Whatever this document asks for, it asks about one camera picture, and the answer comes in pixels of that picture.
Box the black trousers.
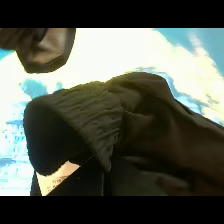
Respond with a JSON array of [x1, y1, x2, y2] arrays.
[[0, 28, 224, 197]]

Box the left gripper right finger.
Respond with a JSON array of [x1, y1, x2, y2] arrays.
[[111, 158, 168, 197]]

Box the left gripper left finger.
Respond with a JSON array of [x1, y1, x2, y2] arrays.
[[48, 155, 105, 197]]

